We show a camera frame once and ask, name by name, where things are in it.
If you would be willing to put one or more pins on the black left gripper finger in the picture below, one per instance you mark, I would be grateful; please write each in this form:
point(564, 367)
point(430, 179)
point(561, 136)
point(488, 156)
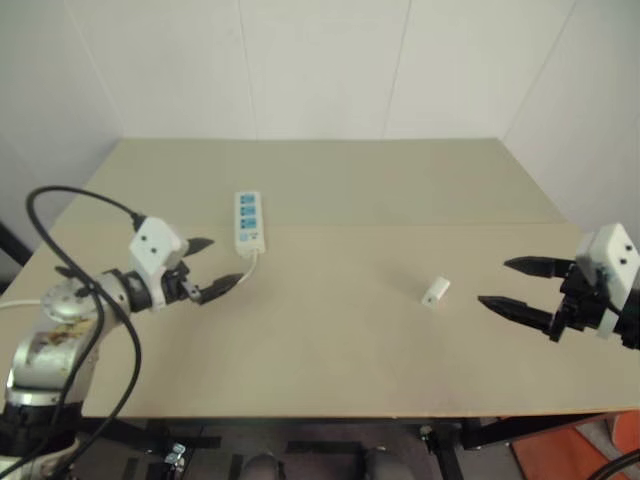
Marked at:
point(220, 286)
point(198, 245)

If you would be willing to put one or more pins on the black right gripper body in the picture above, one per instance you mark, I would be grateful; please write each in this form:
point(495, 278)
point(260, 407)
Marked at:
point(580, 305)

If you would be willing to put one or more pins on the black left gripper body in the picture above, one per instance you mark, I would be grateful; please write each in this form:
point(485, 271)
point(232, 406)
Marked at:
point(175, 285)

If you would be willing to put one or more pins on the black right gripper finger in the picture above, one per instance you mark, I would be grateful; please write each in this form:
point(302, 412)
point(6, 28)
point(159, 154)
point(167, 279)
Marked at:
point(535, 265)
point(520, 312)

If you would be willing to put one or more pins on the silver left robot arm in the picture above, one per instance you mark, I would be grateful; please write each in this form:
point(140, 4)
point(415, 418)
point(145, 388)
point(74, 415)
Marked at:
point(55, 320)

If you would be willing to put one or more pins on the white power strip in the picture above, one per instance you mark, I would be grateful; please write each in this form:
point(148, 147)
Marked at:
point(248, 223)

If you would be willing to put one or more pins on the white plug adapter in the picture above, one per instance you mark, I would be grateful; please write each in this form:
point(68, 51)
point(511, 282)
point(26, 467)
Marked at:
point(436, 291)

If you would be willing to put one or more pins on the orange floor mat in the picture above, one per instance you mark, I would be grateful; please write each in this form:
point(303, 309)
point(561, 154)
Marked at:
point(585, 445)

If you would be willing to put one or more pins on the dark rounded shape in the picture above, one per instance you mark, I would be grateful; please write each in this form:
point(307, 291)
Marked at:
point(261, 466)

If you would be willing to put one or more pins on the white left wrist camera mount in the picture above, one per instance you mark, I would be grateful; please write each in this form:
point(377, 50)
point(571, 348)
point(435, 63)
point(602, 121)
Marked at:
point(150, 245)

